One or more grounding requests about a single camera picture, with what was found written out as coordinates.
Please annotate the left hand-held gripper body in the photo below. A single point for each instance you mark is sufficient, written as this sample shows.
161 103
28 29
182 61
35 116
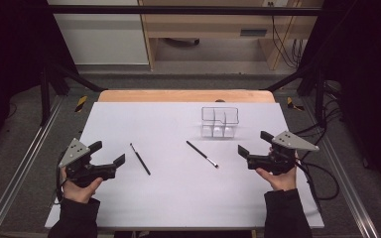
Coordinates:
79 172

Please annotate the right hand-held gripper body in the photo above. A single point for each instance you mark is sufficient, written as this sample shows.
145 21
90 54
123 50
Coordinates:
278 162

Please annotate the thin black makeup brush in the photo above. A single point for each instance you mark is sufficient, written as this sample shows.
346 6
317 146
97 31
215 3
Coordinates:
140 159

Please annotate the clear plastic organizer box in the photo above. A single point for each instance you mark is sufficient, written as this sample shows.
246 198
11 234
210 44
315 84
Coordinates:
220 122

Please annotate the black silver-ferrule makeup brush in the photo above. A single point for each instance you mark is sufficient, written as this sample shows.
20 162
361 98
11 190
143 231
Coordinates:
201 153

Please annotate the person's left hand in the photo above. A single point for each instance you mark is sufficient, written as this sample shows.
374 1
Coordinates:
79 191

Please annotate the person's right hand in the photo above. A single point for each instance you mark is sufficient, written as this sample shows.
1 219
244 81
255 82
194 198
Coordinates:
282 182

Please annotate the yellow clamp right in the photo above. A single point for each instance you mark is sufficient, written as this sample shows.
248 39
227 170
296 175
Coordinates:
291 104

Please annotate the yellow clamp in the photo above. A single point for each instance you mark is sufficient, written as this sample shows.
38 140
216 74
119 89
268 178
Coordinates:
81 103
291 104

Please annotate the yellow clamp left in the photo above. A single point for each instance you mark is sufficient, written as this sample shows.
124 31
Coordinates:
81 103

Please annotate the black metal stand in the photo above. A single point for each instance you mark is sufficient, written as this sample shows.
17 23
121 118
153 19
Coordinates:
319 95
45 95

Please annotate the white table board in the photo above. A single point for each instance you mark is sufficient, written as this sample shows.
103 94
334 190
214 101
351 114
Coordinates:
178 198

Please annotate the wooden table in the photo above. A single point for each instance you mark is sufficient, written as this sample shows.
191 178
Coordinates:
178 95

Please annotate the white cabinet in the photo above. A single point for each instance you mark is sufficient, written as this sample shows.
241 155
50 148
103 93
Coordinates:
102 39

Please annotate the black curtain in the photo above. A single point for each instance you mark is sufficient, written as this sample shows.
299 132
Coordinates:
10 66
367 82

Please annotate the light wooden desk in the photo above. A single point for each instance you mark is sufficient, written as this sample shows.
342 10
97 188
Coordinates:
208 23

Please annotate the aluminium floor rail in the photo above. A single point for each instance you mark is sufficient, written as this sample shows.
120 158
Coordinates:
344 178
20 165

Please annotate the black horizontal frame bar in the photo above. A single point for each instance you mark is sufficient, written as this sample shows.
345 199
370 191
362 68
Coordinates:
178 10

